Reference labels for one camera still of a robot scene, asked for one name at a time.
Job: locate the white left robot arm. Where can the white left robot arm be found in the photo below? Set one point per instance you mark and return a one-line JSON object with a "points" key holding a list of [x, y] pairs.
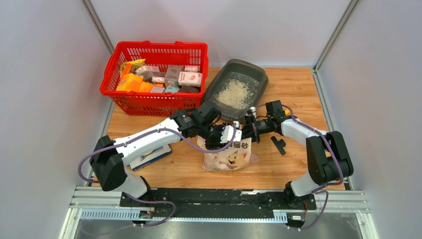
{"points": [[110, 158]]}

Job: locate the red plastic shopping basket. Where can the red plastic shopping basket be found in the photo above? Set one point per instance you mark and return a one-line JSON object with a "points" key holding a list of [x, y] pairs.
{"points": [[161, 55]]}

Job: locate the white Kamenoko sponge pack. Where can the white Kamenoko sponge pack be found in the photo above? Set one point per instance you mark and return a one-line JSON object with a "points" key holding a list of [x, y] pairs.
{"points": [[193, 79]]}

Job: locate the white litter granules pile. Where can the white litter granules pile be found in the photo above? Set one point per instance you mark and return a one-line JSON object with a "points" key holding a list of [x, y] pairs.
{"points": [[235, 94]]}

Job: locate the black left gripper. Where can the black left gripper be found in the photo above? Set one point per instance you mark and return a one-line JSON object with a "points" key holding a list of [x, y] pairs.
{"points": [[216, 144]]}

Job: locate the black bag clip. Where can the black bag clip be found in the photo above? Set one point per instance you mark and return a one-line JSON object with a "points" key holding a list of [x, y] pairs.
{"points": [[280, 145]]}

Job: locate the pink cat litter bag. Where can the pink cat litter bag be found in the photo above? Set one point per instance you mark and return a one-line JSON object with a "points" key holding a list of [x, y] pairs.
{"points": [[238, 156]]}

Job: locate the dark grey litter tray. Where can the dark grey litter tray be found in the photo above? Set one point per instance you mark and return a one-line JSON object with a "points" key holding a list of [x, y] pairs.
{"points": [[249, 73]]}

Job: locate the blue white box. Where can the blue white box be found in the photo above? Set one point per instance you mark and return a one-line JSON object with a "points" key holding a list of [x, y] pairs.
{"points": [[150, 157]]}

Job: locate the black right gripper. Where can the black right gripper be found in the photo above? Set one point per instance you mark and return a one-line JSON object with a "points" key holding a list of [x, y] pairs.
{"points": [[250, 130]]}

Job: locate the orange box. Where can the orange box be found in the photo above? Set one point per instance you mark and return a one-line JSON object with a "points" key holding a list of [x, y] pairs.
{"points": [[130, 83]]}

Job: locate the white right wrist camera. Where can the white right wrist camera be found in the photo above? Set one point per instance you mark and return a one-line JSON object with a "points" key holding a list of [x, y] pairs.
{"points": [[251, 112]]}

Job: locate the pink white sponge pack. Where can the pink white sponge pack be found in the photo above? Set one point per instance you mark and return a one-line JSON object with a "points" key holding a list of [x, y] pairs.
{"points": [[191, 68]]}

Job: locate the grey sponge pack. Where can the grey sponge pack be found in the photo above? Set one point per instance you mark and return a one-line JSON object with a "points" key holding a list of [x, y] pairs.
{"points": [[172, 75]]}

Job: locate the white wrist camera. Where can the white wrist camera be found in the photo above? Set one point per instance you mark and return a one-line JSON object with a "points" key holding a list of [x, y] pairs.
{"points": [[231, 133], [251, 112]]}

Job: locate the light blue box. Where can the light blue box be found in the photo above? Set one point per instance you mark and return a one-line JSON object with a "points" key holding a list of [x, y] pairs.
{"points": [[172, 89]]}

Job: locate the yellow snack packet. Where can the yellow snack packet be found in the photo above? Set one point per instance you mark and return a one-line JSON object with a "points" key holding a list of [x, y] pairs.
{"points": [[131, 66]]}

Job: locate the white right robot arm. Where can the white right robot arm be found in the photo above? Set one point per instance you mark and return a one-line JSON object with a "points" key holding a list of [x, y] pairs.
{"points": [[328, 159]]}

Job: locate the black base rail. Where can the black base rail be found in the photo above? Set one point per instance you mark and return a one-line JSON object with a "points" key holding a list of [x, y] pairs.
{"points": [[229, 203]]}

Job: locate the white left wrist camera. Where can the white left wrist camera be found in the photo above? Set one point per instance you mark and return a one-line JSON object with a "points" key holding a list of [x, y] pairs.
{"points": [[231, 133]]}

